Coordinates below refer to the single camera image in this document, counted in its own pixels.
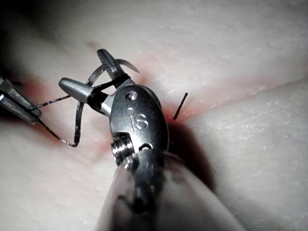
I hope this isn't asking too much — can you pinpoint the curved steel needle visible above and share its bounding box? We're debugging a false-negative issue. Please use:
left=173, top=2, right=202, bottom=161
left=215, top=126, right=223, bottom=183
left=73, top=58, right=141, bottom=148

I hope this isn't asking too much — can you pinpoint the black thread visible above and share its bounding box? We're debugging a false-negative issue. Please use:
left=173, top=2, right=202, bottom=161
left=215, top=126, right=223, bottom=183
left=30, top=74, right=189, bottom=148

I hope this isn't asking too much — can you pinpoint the right arm needle driver jaw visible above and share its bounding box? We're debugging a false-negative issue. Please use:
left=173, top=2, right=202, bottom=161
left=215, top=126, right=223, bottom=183
left=58, top=77, right=114, bottom=114
left=96, top=48, right=136, bottom=89

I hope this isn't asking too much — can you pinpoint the right arm needle driver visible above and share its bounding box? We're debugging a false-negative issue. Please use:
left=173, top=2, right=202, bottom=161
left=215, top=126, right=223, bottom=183
left=109, top=84, right=170, bottom=169

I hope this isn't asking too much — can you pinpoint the tissue pad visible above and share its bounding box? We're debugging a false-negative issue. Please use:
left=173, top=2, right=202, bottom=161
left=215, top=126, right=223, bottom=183
left=0, top=0, right=308, bottom=231

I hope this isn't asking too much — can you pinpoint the left arm needle driver jaw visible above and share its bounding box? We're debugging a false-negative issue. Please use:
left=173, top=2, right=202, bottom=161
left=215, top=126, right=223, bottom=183
left=0, top=93, right=41, bottom=125
left=0, top=76, right=43, bottom=119

